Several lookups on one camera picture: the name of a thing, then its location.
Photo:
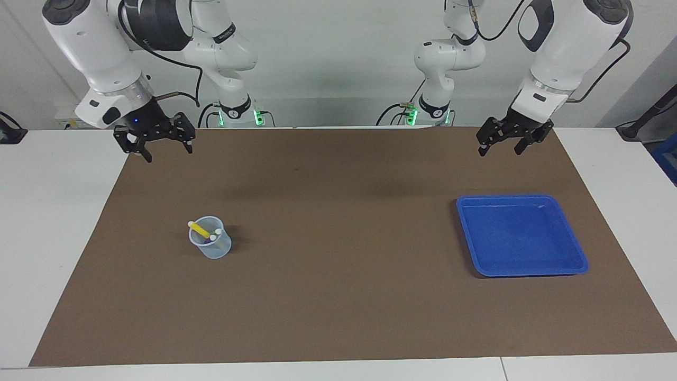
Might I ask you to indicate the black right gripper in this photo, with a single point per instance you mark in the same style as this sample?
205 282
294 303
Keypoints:
148 120

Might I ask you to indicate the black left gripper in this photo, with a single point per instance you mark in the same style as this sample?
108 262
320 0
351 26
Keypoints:
521 120

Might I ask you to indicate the yellow pen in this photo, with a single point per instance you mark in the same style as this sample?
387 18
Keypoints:
200 228

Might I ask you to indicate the purple pen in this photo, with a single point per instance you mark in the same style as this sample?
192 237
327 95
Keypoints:
212 238

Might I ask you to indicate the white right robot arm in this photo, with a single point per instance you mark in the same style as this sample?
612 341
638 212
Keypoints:
90 42

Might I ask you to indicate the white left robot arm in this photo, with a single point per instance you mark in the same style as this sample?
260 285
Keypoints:
560 47

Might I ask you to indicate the blue plastic tray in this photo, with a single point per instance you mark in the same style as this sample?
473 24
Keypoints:
521 238

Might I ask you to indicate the white power strip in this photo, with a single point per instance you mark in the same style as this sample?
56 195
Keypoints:
66 120

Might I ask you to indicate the black stand with pole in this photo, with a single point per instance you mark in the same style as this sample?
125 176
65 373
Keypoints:
632 129

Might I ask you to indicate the translucent plastic cup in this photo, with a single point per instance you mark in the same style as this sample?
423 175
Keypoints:
218 250

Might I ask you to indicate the black stand foot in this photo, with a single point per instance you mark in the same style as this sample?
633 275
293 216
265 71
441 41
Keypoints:
10 135

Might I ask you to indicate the blue crate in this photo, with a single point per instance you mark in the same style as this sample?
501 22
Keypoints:
667 159

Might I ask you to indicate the brown table mat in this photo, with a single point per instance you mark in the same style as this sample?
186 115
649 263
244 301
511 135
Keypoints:
338 307

